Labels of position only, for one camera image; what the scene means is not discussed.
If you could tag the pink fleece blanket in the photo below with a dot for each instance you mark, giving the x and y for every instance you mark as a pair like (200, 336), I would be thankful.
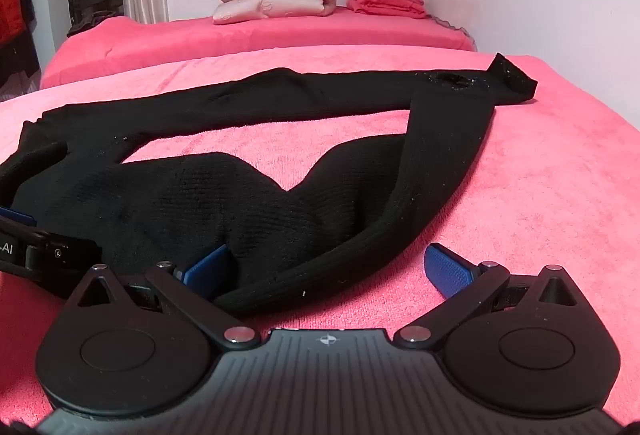
(525, 195)

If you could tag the black knit pants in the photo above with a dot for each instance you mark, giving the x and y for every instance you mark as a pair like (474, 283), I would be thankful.
(280, 195)

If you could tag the hanging black garment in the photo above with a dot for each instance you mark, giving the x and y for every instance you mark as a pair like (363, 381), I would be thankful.
(27, 50)

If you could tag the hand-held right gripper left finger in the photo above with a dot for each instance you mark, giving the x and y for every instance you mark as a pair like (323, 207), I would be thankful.
(206, 267)

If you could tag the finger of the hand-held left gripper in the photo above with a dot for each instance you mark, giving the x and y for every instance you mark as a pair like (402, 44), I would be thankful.
(17, 216)

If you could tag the hanging red garment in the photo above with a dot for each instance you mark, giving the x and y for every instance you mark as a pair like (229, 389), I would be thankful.
(10, 5)

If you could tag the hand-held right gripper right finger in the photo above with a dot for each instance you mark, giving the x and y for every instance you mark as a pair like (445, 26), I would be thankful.
(446, 271)

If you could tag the bed with pink cover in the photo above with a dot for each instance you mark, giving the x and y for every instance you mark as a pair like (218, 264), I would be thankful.
(260, 35)

